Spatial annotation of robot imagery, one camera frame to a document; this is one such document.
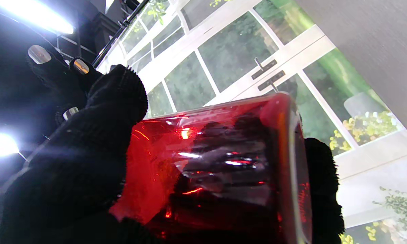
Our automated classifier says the green plant in beige pot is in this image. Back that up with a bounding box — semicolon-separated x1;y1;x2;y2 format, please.
146;0;170;25

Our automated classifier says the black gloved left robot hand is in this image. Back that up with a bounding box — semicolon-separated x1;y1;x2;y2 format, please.
0;65;345;244

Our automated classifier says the bright ceiling light panel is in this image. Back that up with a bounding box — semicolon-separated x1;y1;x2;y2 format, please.
0;0;75;35
0;132;20;159

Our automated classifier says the small flowering plant white pot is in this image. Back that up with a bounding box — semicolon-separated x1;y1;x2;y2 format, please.
373;186;407;238

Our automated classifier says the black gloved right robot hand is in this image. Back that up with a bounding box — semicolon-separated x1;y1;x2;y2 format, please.
26;44;104;126

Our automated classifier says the dark metal door handle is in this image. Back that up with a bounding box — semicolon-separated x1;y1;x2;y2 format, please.
258;70;287;93
252;57;278;80

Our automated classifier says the red translucent sample bottle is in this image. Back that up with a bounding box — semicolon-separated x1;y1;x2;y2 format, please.
109;92;314;244

